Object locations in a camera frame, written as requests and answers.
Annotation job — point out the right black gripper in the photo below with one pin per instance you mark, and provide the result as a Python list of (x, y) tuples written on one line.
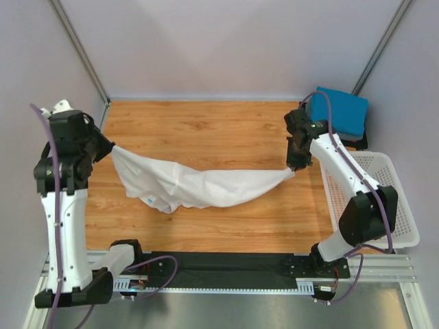
[(293, 163)]

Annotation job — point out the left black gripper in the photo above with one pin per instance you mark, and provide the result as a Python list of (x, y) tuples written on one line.
[(105, 144)]

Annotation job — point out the white t-shirt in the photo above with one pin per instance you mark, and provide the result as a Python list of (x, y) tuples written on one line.
[(166, 185)]

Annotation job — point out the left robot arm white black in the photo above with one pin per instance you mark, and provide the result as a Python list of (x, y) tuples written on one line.
[(62, 184)]

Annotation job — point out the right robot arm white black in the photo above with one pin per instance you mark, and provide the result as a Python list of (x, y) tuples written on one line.
[(370, 213)]

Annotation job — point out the folded black t-shirt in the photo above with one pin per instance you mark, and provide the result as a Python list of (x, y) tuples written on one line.
[(359, 145)]

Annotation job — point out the white plastic perforated basket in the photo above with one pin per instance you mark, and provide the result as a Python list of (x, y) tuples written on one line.
[(377, 167)]

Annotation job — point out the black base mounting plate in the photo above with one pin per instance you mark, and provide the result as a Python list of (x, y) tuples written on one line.
[(222, 270)]

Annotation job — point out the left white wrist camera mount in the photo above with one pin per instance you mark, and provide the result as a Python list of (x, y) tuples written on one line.
[(62, 106)]

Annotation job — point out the right aluminium corner post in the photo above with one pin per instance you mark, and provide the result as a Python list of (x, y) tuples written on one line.
[(392, 27)]

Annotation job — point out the aluminium corner post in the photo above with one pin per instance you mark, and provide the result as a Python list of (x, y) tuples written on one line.
[(70, 32), (392, 27)]

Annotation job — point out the left aluminium corner post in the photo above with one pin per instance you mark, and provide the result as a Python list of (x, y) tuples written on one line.
[(70, 32)]

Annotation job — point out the aluminium frame rail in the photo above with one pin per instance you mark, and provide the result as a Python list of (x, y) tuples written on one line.
[(375, 268)]

